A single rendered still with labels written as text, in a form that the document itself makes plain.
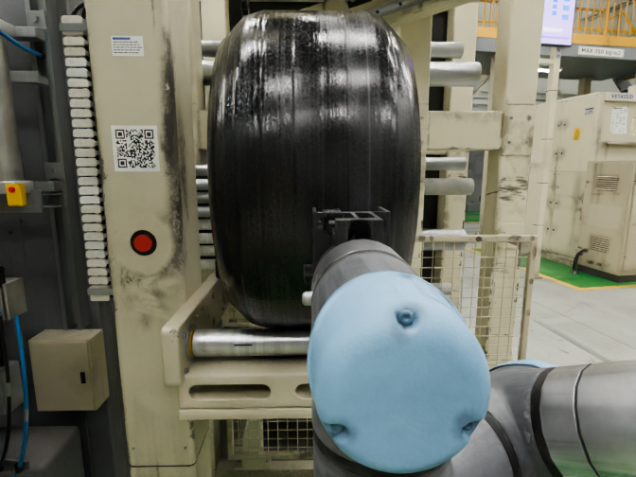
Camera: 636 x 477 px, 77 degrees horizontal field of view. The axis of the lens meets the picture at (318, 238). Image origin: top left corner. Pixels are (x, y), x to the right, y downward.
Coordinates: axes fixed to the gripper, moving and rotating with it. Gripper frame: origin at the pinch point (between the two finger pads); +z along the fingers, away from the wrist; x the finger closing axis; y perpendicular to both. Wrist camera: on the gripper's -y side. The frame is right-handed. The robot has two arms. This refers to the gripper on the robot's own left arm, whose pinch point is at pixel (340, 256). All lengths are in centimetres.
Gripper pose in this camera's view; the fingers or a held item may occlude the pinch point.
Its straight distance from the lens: 50.9
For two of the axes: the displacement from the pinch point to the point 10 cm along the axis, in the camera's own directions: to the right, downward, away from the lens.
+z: -0.2, -1.7, 9.9
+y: -0.1, -9.9, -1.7
